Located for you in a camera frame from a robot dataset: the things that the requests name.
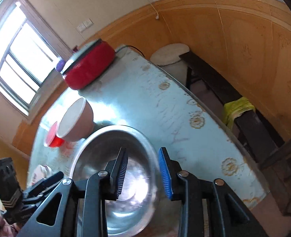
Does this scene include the small white plate red characters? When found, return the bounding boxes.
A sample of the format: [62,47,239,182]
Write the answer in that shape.
[36,164,53,178]

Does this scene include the grey pot lid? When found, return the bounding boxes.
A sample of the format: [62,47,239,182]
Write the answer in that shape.
[61,39,104,74]

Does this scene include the yellow cloth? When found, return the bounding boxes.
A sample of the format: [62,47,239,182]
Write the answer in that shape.
[222,97,256,130]

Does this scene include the white round stool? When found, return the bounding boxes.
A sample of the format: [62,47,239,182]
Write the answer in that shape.
[150,43,190,86]

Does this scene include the red electric pot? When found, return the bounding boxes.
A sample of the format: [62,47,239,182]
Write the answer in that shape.
[64,43,117,90]

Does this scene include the window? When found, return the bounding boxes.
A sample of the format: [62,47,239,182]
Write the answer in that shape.
[0,0,74,124]

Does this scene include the stainless steel bowl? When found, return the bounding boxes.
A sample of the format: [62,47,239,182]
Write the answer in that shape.
[69,125,183,237]

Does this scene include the black power cable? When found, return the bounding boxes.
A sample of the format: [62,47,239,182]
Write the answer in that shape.
[114,45,149,60]

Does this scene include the dark wooden bench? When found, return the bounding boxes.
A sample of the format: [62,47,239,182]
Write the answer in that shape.
[179,52,285,163]

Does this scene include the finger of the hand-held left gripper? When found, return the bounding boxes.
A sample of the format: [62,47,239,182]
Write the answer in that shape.
[28,171,64,195]
[23,190,49,208]

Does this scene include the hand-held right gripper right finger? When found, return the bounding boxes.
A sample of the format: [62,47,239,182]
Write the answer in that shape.
[158,147,267,237]

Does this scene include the red plastic bowl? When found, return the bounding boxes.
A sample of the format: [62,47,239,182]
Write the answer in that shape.
[44,121,65,148]

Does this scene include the pale pink ceramic bowl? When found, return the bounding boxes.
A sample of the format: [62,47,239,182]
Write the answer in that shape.
[56,97,94,142]

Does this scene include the white wall wire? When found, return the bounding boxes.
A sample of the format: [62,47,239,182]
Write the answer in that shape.
[145,0,172,35]

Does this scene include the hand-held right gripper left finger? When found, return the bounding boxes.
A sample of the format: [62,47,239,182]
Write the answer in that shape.
[19,147,128,237]

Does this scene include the dark wooden chair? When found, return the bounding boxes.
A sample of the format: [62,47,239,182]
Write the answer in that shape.
[259,128,291,218]

